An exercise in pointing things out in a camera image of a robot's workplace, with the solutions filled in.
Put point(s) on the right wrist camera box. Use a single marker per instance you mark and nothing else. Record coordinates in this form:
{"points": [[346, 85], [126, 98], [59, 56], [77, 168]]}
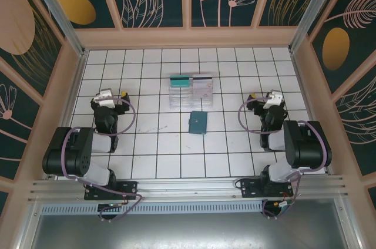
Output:
{"points": [[273, 99]]}

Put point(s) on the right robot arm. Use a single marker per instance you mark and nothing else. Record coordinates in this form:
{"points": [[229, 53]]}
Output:
{"points": [[305, 149]]}

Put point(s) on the clear acrylic card stand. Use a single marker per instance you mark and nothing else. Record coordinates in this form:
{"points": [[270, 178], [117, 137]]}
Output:
{"points": [[179, 102]]}

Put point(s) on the aluminium table edge rail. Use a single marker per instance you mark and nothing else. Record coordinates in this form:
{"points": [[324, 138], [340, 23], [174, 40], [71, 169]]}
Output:
{"points": [[75, 84]]}

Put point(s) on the white card with black stripe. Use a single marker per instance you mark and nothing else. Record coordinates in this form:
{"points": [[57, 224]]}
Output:
{"points": [[202, 79]]}

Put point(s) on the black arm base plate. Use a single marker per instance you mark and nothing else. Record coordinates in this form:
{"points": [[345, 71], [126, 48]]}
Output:
{"points": [[249, 190], [130, 188]]}

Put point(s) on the teal leather card holder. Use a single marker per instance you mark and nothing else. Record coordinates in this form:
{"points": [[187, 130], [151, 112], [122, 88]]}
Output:
{"points": [[197, 124]]}

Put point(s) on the aluminium mounting rail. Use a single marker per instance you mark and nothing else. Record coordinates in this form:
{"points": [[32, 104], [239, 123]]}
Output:
{"points": [[188, 187]]}

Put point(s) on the aluminium corner post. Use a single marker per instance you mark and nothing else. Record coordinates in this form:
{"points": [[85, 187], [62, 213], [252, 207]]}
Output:
{"points": [[63, 23], [308, 14]]}

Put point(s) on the grey metal sheet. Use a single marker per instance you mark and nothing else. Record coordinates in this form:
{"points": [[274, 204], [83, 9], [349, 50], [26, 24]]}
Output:
{"points": [[188, 231]]}

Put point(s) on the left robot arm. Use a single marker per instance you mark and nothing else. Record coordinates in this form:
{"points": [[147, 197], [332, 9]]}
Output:
{"points": [[73, 155]]}

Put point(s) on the pink floral card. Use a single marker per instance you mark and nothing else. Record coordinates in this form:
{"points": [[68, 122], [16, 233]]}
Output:
{"points": [[202, 92]]}

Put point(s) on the teal card with black stripe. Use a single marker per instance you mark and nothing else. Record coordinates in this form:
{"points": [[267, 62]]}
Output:
{"points": [[180, 83]]}

